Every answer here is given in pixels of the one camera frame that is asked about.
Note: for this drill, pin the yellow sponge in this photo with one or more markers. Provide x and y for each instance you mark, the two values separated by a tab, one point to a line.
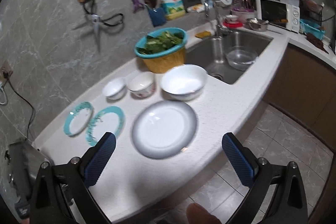
202	35

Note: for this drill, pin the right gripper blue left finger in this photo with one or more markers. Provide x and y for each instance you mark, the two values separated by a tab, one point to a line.
97	157

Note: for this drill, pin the clear glass bowl in sink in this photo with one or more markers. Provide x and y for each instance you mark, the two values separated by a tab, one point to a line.
241	57

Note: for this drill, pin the teal plastic basket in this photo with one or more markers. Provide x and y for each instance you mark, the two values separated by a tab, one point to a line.
307	26

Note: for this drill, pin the large grey-rimmed white plate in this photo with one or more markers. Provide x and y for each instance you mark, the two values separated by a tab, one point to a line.
164	129

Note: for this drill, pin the white bowl red pattern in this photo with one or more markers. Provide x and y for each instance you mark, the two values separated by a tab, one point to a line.
143	85

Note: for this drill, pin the chrome faucet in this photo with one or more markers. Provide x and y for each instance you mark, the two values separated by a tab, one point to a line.
220	29

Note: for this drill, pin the teal floral plate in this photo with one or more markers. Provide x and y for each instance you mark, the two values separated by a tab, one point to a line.
78	119
110	119

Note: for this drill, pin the person's right hand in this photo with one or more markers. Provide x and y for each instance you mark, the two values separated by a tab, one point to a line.
196	214

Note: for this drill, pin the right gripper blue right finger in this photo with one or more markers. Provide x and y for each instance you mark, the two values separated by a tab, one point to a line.
240	158

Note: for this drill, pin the wall power socket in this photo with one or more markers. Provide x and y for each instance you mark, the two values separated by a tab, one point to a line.
5	68

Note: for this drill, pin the small bowl on red lid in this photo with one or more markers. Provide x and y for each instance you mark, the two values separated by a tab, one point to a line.
231	18

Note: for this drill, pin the yellow dish soap jug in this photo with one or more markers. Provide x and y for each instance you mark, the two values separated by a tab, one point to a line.
173	9

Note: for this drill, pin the steel pot on counter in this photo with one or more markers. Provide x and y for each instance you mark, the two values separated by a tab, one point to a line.
257	24

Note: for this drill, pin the small white bowl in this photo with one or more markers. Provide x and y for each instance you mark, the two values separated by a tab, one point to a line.
115	89

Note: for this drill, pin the stainless steel rice cooker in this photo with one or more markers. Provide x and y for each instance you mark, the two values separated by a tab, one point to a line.
24	162

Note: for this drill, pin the large white bowl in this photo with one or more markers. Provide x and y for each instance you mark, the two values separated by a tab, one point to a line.
184	82

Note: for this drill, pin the stainless steel sink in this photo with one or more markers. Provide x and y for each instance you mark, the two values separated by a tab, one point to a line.
210	53

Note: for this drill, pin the kitchen scissors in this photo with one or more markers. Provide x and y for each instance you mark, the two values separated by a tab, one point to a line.
96	22

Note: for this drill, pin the wooden lower cabinet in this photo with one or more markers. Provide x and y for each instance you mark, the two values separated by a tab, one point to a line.
304	88

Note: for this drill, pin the white microwave oven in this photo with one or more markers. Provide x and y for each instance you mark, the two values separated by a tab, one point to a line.
279	14

